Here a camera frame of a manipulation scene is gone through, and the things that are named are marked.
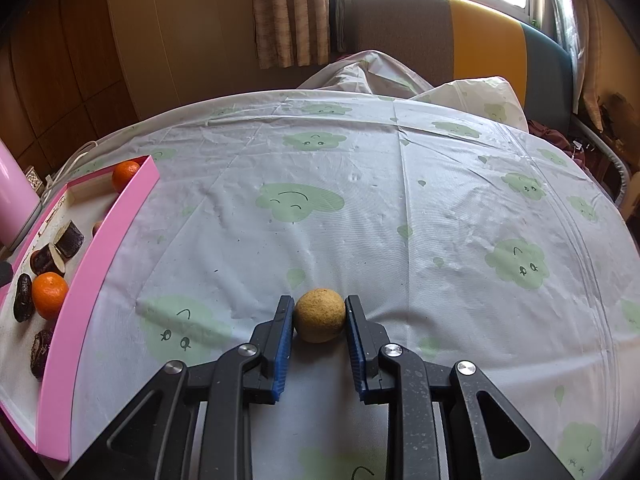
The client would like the pink electric kettle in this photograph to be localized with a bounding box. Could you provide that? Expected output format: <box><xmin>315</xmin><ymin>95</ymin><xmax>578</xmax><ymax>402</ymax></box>
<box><xmin>0</xmin><ymin>140</ymin><xmax>42</xmax><ymax>253</ymax></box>

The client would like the grey metal frame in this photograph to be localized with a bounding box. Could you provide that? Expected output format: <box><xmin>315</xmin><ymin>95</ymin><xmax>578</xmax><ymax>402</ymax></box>
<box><xmin>570</xmin><ymin>115</ymin><xmax>636</xmax><ymax>221</ymax></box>

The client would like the dark red date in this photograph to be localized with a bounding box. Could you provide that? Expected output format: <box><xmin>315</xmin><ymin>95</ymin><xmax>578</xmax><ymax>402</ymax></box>
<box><xmin>12</xmin><ymin>273</ymin><xmax>35</xmax><ymax>323</ymax></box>

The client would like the dark red cloth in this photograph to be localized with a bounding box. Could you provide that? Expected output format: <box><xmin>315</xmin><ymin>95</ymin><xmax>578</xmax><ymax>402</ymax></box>
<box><xmin>527</xmin><ymin>119</ymin><xmax>588</xmax><ymax>163</ymax></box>

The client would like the white power cable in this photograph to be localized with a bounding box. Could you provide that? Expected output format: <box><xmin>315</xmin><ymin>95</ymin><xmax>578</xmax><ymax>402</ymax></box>
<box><xmin>42</xmin><ymin>141</ymin><xmax>98</xmax><ymax>196</ymax></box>

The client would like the white patterned pillow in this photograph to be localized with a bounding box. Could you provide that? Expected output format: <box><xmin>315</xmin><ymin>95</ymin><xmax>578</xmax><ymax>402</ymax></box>
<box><xmin>297</xmin><ymin>50</ymin><xmax>528</xmax><ymax>133</ymax></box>

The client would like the beige patterned curtain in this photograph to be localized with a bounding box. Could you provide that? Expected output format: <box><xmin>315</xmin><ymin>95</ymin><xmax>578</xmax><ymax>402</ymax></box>
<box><xmin>250</xmin><ymin>0</ymin><xmax>332</xmax><ymax>70</ymax></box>
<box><xmin>547</xmin><ymin>0</ymin><xmax>606</xmax><ymax>116</ymax></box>

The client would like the grey yellow blue headboard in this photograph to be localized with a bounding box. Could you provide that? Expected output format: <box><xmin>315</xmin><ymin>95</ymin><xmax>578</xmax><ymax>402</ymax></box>
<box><xmin>350</xmin><ymin>0</ymin><xmax>573</xmax><ymax>116</ymax></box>

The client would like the mandarin orange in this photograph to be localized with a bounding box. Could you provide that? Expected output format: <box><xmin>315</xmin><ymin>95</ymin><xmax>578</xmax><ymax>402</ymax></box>
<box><xmin>111</xmin><ymin>160</ymin><xmax>142</xmax><ymax>193</ymax></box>
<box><xmin>31</xmin><ymin>272</ymin><xmax>70</xmax><ymax>321</ymax></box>

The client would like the white green printed tablecloth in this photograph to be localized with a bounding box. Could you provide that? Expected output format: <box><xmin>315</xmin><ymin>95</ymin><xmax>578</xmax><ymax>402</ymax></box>
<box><xmin>50</xmin><ymin>89</ymin><xmax>640</xmax><ymax>480</ymax></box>

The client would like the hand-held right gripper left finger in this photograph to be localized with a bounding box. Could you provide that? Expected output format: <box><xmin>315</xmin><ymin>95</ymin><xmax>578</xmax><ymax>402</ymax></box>
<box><xmin>65</xmin><ymin>295</ymin><xmax>296</xmax><ymax>480</ymax></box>

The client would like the pink shallow tray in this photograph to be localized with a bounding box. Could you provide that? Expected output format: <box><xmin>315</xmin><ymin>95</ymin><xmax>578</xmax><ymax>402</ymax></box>
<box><xmin>0</xmin><ymin>155</ymin><xmax>161</xmax><ymax>462</ymax></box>

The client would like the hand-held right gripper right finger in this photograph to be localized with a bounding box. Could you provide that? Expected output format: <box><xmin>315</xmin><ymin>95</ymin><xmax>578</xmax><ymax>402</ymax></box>
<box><xmin>345</xmin><ymin>294</ymin><xmax>576</xmax><ymax>480</ymax></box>

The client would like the dark water chestnut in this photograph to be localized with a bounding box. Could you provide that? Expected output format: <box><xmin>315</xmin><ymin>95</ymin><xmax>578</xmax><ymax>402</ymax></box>
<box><xmin>31</xmin><ymin>329</ymin><xmax>55</xmax><ymax>382</ymax></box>

